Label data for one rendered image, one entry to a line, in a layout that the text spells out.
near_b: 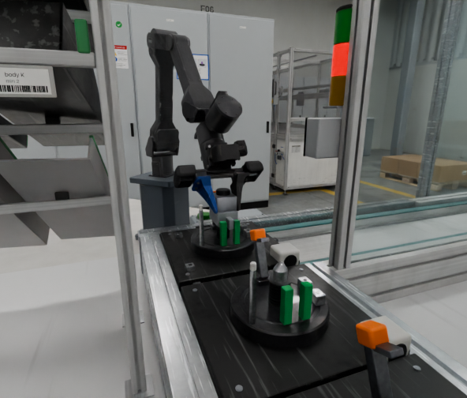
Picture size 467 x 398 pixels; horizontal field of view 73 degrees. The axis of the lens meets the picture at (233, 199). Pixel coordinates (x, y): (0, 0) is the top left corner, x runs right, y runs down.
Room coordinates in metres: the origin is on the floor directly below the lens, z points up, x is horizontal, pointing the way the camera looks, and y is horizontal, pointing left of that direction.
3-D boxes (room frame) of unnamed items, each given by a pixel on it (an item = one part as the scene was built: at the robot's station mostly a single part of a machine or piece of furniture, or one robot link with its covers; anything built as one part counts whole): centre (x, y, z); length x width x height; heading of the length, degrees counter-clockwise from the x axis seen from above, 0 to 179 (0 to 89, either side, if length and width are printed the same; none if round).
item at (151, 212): (0.95, 0.22, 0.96); 0.15 x 0.15 x 0.20; 66
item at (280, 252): (0.57, -0.10, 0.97); 0.05 x 0.05 x 0.04; 20
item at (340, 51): (0.59, -0.20, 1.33); 0.05 x 0.05 x 0.05
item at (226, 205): (0.62, 0.02, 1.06); 0.08 x 0.04 x 0.07; 20
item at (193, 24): (3.80, 0.73, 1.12); 0.80 x 0.54 x 2.25; 111
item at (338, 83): (0.59, -0.20, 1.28); 0.05 x 0.05 x 0.05
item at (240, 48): (4.08, -0.01, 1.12); 0.80 x 0.54 x 2.25; 111
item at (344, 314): (0.39, -0.07, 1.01); 0.24 x 0.24 x 0.13; 20
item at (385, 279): (0.71, -0.27, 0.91); 0.84 x 0.28 x 0.10; 110
